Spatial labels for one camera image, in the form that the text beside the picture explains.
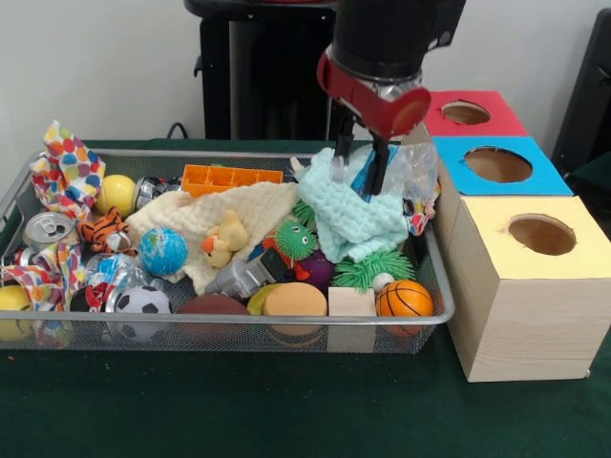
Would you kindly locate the orange toy basketball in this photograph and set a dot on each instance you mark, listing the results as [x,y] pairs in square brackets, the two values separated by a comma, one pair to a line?
[405,298]

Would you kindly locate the mint green knitted cloth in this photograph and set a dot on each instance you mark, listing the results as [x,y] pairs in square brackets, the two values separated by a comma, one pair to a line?
[343,214]

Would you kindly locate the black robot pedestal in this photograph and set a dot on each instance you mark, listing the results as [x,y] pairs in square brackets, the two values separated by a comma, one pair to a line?
[267,71]

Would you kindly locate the cream knitted cloth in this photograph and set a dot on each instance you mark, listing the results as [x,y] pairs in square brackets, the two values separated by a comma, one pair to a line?
[248,205]

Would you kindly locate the dark green tablecloth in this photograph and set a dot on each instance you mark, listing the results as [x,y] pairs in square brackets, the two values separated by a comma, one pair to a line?
[286,405]

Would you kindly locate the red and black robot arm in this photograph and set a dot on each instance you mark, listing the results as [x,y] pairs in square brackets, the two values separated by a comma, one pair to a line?
[382,33]

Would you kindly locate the black and white soccer ball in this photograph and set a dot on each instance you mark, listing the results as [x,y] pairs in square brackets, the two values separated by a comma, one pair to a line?
[143,301]

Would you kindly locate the black flat panel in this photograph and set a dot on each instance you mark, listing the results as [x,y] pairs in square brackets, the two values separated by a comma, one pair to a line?
[587,95]

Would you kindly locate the orange foam disc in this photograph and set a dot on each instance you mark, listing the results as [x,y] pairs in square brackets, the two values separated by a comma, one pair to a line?
[296,299]

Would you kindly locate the blue globe ball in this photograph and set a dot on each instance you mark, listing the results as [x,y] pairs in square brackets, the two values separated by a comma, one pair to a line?
[163,250]

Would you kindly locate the wooden box with three holes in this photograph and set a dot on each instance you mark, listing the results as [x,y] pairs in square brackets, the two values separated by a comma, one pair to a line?
[525,324]

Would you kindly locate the plain wooden cube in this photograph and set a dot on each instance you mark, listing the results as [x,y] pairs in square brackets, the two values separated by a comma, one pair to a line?
[352,301]

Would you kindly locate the clear packet with blue label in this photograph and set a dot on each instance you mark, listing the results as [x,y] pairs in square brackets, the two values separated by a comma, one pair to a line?
[415,164]

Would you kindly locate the brown toy football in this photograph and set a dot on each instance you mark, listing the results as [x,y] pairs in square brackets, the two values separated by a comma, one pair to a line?
[212,305]

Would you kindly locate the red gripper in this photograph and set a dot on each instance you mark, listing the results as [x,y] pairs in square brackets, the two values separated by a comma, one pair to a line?
[367,105]

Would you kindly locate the yellow plush toy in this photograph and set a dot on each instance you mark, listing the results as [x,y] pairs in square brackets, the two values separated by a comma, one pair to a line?
[224,238]

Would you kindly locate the orange plastic building block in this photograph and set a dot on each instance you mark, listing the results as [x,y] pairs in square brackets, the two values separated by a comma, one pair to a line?
[229,179]

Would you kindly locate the neighbouring green table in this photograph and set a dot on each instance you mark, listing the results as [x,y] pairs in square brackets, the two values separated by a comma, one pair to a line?
[596,176]

